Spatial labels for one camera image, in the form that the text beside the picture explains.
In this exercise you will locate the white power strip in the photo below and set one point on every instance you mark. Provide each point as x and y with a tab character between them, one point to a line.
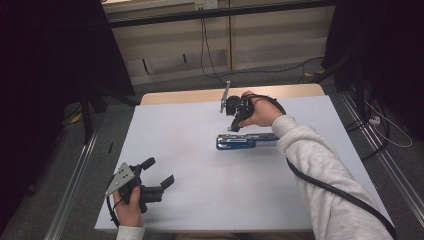
374	120

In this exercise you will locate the person's left hand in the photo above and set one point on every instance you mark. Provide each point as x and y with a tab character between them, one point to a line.
128	213

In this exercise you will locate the yellow floor tape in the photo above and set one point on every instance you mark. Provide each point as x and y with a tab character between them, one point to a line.
316	73
76	118

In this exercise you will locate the white wall socket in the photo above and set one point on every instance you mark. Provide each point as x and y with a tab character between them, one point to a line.
206	4

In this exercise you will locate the black horizontal bar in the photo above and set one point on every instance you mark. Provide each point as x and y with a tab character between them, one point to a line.
216	13

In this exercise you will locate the black stand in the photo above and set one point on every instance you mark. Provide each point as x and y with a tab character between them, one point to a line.
88	110

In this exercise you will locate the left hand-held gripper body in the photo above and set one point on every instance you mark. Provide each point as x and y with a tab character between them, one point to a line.
123	176

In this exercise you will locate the black curtain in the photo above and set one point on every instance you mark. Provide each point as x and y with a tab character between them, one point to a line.
43	83
383	50

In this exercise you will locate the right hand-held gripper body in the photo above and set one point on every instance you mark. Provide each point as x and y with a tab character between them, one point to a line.
245	108

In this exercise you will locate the metal floor rail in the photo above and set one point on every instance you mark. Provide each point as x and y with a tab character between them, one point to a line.
383	160
71	186

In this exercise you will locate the blue stapler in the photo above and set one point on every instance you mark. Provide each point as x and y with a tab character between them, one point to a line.
238	141

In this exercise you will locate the person's right hand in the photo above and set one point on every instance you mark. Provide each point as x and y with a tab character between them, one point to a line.
265	111

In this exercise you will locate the white table mat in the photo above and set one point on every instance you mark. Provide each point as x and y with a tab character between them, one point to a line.
186	186

